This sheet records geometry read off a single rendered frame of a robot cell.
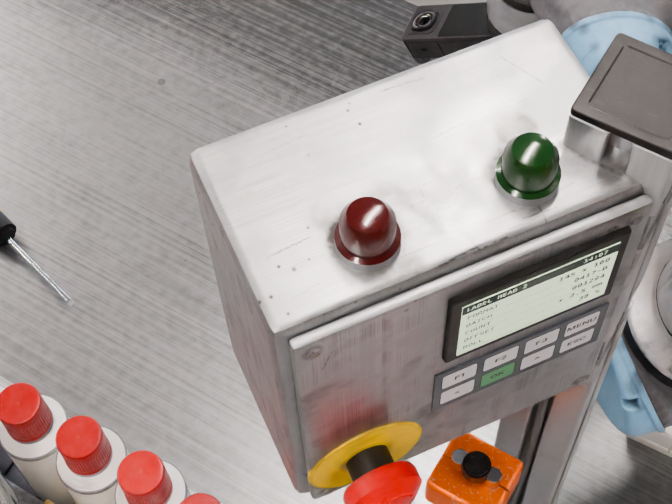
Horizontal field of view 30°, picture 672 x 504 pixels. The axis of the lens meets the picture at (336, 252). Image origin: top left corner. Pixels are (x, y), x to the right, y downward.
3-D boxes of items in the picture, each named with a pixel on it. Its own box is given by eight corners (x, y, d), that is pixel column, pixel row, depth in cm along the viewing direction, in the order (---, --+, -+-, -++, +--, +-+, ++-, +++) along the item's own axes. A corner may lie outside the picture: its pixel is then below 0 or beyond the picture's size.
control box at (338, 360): (230, 346, 68) (183, 148, 51) (510, 233, 71) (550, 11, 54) (304, 513, 63) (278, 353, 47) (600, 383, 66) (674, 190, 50)
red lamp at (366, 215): (324, 228, 49) (321, 197, 47) (384, 204, 50) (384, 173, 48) (351, 281, 48) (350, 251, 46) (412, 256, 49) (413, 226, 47)
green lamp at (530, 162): (483, 165, 51) (487, 132, 49) (540, 143, 51) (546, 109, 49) (513, 215, 49) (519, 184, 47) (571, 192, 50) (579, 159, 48)
